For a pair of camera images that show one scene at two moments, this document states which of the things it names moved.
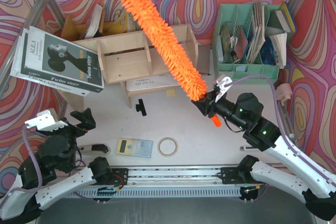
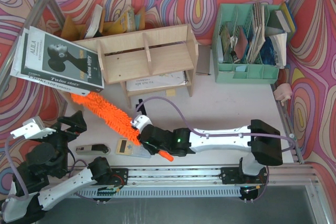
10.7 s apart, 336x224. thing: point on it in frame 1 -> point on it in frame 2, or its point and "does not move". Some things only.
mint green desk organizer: (243, 50) does not move
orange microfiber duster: (157, 28) -> (102, 109)
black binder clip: (140, 107) does not move
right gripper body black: (210, 104) -> (146, 138)
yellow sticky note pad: (170, 93) does not move
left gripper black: (74, 129) -> (64, 129)
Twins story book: (61, 62) does not move
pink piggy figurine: (283, 92) does not move
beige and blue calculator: (135, 147) does not move
